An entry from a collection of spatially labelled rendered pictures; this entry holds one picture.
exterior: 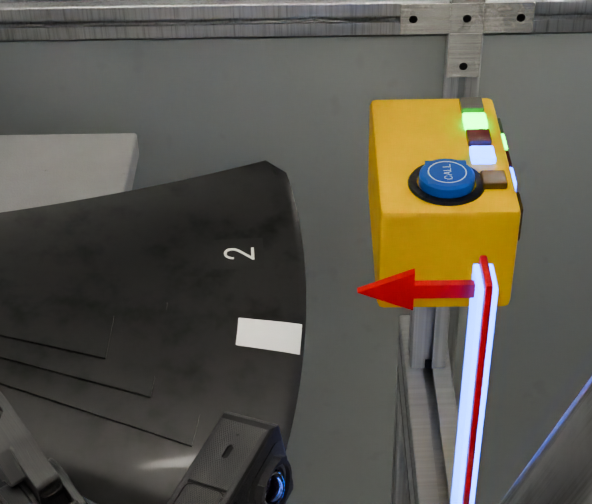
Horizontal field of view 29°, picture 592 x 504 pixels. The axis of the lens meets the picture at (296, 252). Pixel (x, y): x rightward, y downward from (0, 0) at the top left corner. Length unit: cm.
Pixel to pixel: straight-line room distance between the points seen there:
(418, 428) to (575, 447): 62
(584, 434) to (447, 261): 52
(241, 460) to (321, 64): 89
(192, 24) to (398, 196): 51
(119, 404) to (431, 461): 42
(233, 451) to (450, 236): 40
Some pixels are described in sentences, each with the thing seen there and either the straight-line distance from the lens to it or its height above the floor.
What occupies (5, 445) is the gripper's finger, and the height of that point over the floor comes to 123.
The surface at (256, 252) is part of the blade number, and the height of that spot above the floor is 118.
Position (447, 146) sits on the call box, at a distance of 89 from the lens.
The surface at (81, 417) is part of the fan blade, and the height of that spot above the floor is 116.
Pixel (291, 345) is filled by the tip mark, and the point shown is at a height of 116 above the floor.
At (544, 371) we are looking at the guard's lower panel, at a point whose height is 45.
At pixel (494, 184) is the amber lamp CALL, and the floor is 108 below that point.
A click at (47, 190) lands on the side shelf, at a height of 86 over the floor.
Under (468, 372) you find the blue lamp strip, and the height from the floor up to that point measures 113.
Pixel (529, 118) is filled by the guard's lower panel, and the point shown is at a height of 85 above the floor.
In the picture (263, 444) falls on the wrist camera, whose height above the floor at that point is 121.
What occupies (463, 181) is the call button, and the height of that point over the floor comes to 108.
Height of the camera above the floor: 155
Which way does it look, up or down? 38 degrees down
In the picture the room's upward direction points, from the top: 1 degrees counter-clockwise
